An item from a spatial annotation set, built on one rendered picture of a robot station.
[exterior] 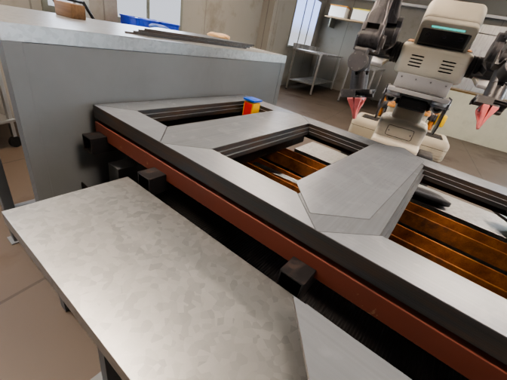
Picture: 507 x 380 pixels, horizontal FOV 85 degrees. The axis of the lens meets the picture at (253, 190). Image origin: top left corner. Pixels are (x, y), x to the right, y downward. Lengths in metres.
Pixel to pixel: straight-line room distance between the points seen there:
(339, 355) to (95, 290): 0.37
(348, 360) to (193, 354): 0.21
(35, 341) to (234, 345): 1.07
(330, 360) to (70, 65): 0.95
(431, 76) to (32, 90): 1.47
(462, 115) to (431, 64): 5.65
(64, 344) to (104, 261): 0.86
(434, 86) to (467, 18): 0.25
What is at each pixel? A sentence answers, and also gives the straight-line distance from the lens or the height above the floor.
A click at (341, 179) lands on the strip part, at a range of 0.74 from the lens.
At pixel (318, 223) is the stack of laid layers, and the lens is 0.53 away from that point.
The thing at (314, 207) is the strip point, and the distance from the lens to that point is 0.57.
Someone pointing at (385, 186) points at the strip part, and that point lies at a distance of 0.79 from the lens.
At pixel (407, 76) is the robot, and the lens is 1.50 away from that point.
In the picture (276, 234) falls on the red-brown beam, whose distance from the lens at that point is 0.56.
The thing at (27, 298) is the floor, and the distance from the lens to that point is 1.57.
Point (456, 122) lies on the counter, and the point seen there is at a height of 0.30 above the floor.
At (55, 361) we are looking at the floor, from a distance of 1.36.
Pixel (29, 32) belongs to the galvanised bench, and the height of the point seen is 1.03.
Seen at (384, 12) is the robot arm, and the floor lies 1.26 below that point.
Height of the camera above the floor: 1.14
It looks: 29 degrees down
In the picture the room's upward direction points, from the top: 12 degrees clockwise
